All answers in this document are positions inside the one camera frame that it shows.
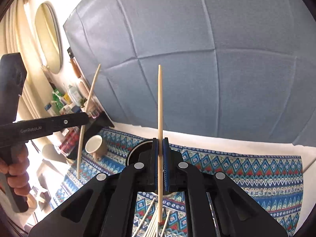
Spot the wooden chopstick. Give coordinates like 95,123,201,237
160,210,171,237
143,208,158,237
76,63,102,180
132,198,155,237
157,65,164,224

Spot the person's left hand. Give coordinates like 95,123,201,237
1,144,31,197

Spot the black cylindrical utensil holder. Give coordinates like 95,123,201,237
125,139,183,198

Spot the green spray bottle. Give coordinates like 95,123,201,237
52,90,64,112

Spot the beige ceramic mug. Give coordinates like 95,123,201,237
85,135,108,161

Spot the black side shelf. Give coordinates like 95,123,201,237
66,111,114,161

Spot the small pink glass jar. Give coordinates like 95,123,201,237
89,108,100,119

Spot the white plastic bottle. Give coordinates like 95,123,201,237
68,85,81,107

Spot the clear box of red items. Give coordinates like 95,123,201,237
58,127,80,157

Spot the patterned blue tablecloth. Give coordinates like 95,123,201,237
50,128,303,236

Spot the blue-grey padded headboard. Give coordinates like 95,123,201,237
64,0,315,147

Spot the oval wall mirror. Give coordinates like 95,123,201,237
35,3,63,74

